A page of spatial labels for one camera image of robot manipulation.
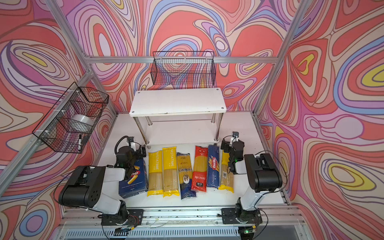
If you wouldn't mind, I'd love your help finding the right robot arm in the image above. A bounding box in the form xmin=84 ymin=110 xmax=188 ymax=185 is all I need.
xmin=221 ymin=138 xmax=283 ymax=213

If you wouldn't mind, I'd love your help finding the black wire basket back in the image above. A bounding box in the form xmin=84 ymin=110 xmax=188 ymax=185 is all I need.
xmin=151 ymin=50 xmax=216 ymax=89

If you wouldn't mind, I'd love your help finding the white two-tier shelf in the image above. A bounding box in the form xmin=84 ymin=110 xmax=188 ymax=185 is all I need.
xmin=129 ymin=88 xmax=227 ymax=146

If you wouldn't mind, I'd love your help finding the black wire basket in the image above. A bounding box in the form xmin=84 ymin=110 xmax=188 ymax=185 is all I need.
xmin=151 ymin=50 xmax=216 ymax=89
xmin=33 ymin=83 xmax=109 ymax=154

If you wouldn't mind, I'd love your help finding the yellow Pastatime bag left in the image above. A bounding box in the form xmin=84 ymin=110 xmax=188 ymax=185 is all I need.
xmin=148 ymin=151 xmax=163 ymax=196

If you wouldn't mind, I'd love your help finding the yellow pastatime bag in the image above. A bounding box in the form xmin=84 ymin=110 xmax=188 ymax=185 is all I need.
xmin=163 ymin=147 xmax=180 ymax=197
xmin=148 ymin=151 xmax=163 ymax=196

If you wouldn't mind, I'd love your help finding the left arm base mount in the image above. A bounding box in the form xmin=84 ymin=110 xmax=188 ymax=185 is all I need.
xmin=101 ymin=209 xmax=144 ymax=227

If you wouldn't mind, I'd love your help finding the blue Barilla spaghetti bag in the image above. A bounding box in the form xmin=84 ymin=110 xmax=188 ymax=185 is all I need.
xmin=207 ymin=145 xmax=220 ymax=189

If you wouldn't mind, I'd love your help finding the black marker pen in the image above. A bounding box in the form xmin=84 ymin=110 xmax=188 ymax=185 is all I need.
xmin=78 ymin=134 xmax=82 ymax=152

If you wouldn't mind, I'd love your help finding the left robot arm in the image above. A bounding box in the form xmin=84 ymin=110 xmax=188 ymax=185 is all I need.
xmin=58 ymin=143 xmax=146 ymax=215

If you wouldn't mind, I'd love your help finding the yellow Pastatime bag right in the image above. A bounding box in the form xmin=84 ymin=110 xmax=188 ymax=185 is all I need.
xmin=163 ymin=147 xmax=180 ymax=197

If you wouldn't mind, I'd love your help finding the black wire basket left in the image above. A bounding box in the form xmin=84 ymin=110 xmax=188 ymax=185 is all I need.
xmin=33 ymin=83 xmax=109 ymax=154

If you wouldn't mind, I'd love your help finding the clear blue Ankara spaghetti bag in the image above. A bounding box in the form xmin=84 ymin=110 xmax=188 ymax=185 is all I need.
xmin=177 ymin=153 xmax=196 ymax=200

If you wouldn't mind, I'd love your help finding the red spaghetti bag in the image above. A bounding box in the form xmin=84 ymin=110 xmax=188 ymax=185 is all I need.
xmin=191 ymin=146 xmax=208 ymax=193

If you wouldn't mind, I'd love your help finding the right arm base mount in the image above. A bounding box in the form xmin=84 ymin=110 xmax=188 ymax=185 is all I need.
xmin=219 ymin=208 xmax=263 ymax=226

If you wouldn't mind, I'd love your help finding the yellow clear spaghetti bag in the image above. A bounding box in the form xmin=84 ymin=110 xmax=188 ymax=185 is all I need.
xmin=219 ymin=151 xmax=234 ymax=193

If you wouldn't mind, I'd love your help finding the blue Barilla pasta box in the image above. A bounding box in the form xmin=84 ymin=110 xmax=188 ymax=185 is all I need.
xmin=119 ymin=159 xmax=149 ymax=199

